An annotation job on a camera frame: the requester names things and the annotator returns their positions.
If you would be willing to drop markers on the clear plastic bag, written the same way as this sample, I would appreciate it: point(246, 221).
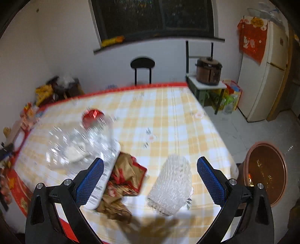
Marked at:
point(65, 81)

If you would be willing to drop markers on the cream refrigerator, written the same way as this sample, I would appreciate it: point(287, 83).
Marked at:
point(257, 93)

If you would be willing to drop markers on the black frame white stand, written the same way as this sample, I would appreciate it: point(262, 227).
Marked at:
point(206, 87)

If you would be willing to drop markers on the black round chair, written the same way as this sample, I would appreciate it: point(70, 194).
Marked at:
point(143, 62)

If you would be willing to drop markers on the dark window sill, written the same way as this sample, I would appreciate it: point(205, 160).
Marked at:
point(164, 41)

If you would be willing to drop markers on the colourful shopping bag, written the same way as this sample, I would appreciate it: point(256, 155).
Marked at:
point(230, 96)

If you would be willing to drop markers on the clear plastic bottle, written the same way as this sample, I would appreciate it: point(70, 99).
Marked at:
point(58, 140)

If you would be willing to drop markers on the crushed red drink can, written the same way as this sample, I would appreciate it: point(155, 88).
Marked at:
point(92, 116)

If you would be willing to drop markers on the clear textured plastic cup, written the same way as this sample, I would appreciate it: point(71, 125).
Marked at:
point(171, 185)

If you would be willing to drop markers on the dark window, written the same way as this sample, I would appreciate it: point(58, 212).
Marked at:
point(152, 16)

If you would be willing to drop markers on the brown red paper bag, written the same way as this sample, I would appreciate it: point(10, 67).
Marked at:
point(126, 178)

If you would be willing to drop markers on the white crumpled paper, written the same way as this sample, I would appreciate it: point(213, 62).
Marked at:
point(75, 152)

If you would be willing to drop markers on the brown trash bin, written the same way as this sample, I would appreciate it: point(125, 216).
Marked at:
point(264, 173)

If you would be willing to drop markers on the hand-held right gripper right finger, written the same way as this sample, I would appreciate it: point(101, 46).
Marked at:
point(211, 180)

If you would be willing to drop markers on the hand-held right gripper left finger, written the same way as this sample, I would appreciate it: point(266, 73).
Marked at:
point(90, 183)

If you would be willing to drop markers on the clear plastic containers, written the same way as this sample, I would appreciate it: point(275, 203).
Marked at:
point(269, 13)

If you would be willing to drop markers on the yellow snack packet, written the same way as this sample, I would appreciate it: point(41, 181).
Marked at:
point(112, 41)

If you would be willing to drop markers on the black pot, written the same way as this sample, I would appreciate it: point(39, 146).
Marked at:
point(208, 72)

